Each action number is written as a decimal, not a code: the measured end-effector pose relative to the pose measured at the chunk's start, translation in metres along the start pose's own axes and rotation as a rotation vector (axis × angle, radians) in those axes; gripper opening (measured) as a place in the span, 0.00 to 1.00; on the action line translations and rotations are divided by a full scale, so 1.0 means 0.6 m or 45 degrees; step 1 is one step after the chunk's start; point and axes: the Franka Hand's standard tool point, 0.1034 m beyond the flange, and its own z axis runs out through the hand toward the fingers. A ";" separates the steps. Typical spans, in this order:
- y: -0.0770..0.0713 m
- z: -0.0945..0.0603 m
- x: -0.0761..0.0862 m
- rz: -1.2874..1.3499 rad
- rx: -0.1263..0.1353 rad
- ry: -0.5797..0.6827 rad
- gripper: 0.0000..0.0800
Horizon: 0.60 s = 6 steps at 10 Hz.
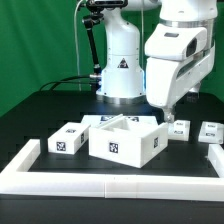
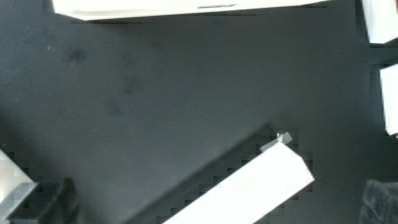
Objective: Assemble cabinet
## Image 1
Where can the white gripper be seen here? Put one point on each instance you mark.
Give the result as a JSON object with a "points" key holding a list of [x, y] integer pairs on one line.
{"points": [[178, 59]]}

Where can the white cabinet body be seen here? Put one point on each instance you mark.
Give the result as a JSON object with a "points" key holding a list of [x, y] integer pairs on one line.
{"points": [[127, 142]]}

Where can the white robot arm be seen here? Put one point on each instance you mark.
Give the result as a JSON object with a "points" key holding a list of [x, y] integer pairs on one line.
{"points": [[124, 77]]}

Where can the white flat tagged panel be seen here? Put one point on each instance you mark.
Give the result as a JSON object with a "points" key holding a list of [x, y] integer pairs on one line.
{"points": [[95, 120]]}

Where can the white tagged rectangular block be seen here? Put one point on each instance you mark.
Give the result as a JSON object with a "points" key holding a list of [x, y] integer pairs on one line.
{"points": [[69, 138]]}

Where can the white U-shaped border frame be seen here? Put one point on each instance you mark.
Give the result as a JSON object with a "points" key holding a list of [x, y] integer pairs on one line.
{"points": [[17, 178]]}

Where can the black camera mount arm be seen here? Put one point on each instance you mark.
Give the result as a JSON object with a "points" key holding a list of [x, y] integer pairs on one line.
{"points": [[93, 36]]}

